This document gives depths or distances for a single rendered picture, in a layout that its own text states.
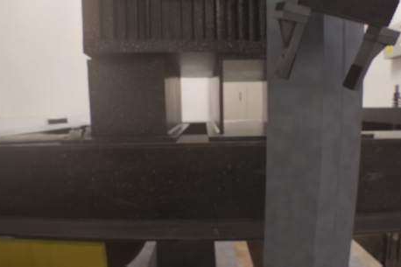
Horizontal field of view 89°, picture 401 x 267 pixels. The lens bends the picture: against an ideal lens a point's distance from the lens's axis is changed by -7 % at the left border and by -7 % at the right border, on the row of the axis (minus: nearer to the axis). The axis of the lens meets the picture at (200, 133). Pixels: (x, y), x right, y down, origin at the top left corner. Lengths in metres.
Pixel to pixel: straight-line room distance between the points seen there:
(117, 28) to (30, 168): 0.46
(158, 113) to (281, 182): 0.33
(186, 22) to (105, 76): 0.24
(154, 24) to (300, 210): 0.52
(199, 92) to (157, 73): 3.31
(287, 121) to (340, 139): 0.11
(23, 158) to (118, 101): 0.33
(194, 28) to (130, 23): 0.16
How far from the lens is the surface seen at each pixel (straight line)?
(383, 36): 0.44
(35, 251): 0.75
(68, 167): 0.70
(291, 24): 0.36
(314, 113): 0.43
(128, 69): 0.59
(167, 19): 0.59
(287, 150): 0.43
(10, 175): 0.82
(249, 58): 0.57
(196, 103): 3.85
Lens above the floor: 0.74
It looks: 6 degrees down
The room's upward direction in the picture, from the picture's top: 1 degrees counter-clockwise
